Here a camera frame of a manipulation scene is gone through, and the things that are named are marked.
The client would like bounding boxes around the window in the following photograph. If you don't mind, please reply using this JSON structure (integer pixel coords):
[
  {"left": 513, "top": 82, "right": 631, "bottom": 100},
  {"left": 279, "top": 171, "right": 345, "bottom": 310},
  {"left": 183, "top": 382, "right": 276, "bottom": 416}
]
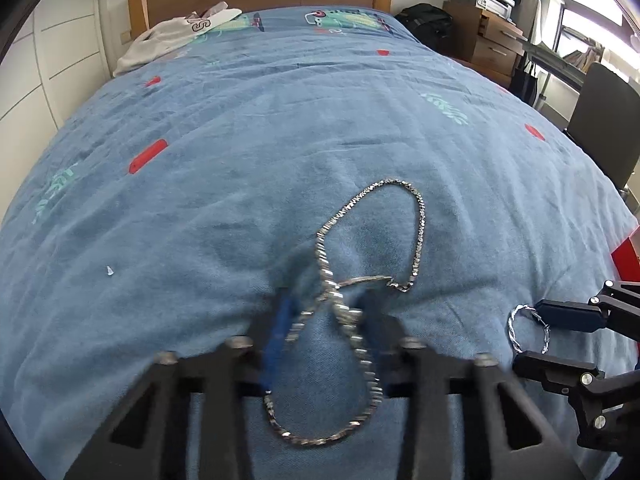
[{"left": 542, "top": 0, "right": 640, "bottom": 71}]

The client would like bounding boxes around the twisted silver bracelet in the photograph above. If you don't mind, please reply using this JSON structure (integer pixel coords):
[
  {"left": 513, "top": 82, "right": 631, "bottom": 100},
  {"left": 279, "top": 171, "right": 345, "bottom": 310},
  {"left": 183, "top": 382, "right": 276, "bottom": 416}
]
[{"left": 507, "top": 305, "right": 551, "bottom": 356}]

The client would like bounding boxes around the glass desk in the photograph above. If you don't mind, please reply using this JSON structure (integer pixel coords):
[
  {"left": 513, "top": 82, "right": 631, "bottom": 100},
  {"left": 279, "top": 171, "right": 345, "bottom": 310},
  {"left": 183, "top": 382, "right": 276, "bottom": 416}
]
[{"left": 522, "top": 40, "right": 586, "bottom": 86}]

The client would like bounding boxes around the wooden drawer cabinet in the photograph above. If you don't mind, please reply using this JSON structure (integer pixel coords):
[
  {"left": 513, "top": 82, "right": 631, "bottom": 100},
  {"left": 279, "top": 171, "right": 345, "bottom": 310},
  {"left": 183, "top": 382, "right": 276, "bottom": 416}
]
[{"left": 442, "top": 1, "right": 528, "bottom": 86}]

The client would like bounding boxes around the silver chain necklace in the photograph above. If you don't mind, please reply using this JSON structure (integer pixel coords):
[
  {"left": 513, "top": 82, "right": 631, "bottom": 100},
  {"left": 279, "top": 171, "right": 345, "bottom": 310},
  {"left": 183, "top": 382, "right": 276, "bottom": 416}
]
[{"left": 262, "top": 178, "right": 427, "bottom": 448}]

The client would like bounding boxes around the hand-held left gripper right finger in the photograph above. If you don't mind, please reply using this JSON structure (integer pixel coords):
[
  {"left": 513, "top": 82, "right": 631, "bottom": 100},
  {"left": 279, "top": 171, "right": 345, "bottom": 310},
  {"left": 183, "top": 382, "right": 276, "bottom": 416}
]
[{"left": 350, "top": 290, "right": 586, "bottom": 480}]

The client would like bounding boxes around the black backpack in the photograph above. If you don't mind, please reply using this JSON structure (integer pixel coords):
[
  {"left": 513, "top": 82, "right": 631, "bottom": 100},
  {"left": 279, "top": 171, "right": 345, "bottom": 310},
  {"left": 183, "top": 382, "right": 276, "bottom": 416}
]
[{"left": 395, "top": 3, "right": 453, "bottom": 53}]

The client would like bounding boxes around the black chair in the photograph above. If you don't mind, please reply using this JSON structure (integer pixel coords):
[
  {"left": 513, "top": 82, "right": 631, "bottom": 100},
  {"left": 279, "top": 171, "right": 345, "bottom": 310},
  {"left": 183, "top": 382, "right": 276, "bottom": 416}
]
[{"left": 565, "top": 62, "right": 640, "bottom": 191}]

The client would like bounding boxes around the red jewelry box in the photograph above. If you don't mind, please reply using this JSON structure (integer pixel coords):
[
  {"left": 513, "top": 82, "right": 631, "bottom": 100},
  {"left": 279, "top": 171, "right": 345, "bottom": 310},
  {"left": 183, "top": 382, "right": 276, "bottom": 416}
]
[{"left": 611, "top": 232, "right": 640, "bottom": 281}]

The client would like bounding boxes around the printed blue blanket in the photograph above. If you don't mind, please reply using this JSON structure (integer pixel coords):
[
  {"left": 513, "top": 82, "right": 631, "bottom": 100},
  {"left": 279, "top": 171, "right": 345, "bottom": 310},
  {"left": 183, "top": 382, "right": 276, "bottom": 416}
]
[{"left": 0, "top": 7, "right": 640, "bottom": 480}]

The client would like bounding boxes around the white garment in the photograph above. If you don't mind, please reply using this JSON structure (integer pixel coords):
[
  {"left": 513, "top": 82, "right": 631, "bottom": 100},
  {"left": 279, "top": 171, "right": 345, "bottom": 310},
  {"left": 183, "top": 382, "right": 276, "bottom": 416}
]
[{"left": 113, "top": 2, "right": 243, "bottom": 78}]

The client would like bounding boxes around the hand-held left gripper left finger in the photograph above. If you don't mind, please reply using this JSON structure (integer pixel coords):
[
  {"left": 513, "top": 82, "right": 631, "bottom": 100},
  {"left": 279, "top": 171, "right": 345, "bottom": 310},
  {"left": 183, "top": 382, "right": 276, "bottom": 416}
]
[{"left": 65, "top": 285, "right": 301, "bottom": 480}]

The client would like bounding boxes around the dark hanging bag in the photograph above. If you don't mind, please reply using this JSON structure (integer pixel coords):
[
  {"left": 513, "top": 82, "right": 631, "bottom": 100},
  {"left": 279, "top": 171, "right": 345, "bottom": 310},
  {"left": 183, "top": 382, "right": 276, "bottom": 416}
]
[{"left": 510, "top": 57, "right": 541, "bottom": 108}]

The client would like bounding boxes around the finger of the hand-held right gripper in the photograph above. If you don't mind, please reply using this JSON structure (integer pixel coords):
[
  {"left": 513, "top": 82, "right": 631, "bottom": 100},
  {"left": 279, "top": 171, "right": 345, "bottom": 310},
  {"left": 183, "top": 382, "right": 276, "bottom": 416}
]
[
  {"left": 512, "top": 351, "right": 607, "bottom": 397},
  {"left": 535, "top": 280, "right": 640, "bottom": 333}
]

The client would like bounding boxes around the white wardrobe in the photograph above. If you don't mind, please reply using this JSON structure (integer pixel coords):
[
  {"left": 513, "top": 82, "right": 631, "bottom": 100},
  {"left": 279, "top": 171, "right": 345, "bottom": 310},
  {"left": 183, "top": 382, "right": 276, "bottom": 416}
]
[{"left": 0, "top": 0, "right": 131, "bottom": 131}]

